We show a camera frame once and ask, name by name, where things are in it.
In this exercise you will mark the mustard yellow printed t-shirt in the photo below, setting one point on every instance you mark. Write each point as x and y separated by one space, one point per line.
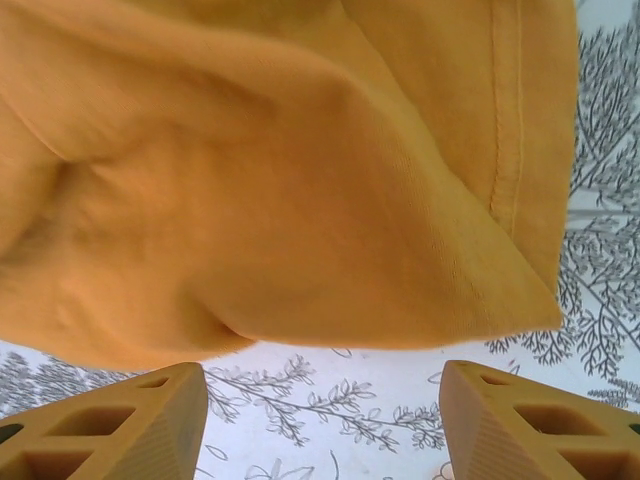
250 175

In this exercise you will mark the floral patterned table mat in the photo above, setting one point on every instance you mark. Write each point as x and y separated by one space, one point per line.
325 400

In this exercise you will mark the right gripper tan left finger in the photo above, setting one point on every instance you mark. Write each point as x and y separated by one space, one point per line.
170 430

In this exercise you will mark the right gripper tan right finger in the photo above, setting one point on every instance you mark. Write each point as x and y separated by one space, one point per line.
470 430

